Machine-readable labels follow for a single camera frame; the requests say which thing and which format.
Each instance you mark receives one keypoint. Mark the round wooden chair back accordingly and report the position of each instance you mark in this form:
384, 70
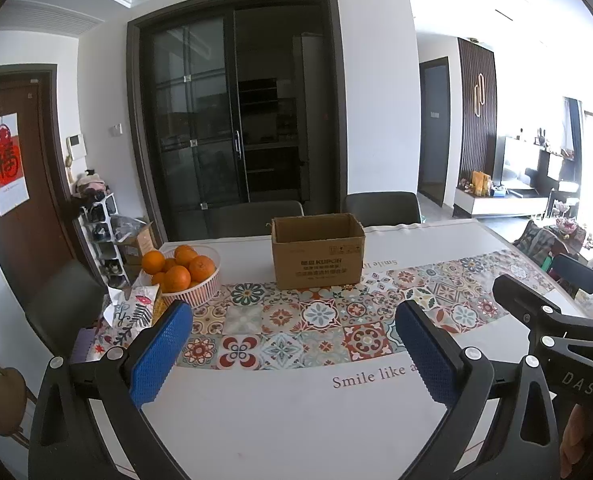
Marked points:
6, 400

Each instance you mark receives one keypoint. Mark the dark grey dining chair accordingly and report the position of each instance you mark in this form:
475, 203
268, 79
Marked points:
66, 300
251, 217
381, 209

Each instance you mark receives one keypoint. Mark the person's right hand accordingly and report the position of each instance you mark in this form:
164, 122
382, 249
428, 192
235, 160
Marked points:
574, 440

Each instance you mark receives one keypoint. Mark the yellow woven placemat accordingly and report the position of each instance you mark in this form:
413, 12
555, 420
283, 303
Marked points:
160, 310

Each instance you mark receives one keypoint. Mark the pile of oranges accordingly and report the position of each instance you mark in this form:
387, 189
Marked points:
177, 277

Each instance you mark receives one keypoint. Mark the white light switch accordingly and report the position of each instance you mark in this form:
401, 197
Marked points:
116, 129

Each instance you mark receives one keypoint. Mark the dark slatted wall panel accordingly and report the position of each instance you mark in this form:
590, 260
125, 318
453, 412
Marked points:
476, 110

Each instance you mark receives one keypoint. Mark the open cardboard carton with bag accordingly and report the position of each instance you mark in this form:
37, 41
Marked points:
136, 245

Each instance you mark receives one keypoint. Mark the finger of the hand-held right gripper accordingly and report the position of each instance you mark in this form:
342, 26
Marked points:
584, 277
519, 297

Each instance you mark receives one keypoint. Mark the white shoe rack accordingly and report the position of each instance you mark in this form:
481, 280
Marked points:
104, 240

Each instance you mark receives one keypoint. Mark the white intercom panel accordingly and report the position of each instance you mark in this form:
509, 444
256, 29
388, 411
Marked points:
76, 146

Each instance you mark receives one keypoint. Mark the dark hallway door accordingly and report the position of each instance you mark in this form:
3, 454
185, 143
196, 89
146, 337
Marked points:
434, 130

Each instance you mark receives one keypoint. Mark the red and white wall calendar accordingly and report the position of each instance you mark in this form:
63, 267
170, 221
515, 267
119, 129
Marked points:
7, 165

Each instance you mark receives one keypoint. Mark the purple pad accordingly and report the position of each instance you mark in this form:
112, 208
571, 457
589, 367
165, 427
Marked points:
82, 345

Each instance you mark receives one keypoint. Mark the dark glass sliding door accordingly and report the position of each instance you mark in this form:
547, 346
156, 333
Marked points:
236, 110

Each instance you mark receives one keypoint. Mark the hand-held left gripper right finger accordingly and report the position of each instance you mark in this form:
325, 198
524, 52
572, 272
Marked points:
426, 355

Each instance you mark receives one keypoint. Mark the brown cardboard box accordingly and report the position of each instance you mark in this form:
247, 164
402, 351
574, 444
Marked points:
316, 255

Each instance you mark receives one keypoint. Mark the yellow paper bag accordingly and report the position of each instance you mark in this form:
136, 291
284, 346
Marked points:
480, 182

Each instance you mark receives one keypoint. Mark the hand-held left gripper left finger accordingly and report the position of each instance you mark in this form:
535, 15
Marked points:
161, 355

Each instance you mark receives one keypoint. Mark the white low cabinet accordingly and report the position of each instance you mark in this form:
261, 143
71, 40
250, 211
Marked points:
496, 205

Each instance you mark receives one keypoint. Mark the floral printed tissue pack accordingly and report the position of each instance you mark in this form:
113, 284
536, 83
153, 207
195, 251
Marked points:
131, 310

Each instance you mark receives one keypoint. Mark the brown wooden entrance door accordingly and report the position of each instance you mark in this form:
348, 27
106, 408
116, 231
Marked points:
26, 240

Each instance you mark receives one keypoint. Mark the patterned sofa cushion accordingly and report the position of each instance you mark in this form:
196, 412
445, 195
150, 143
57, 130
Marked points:
541, 242

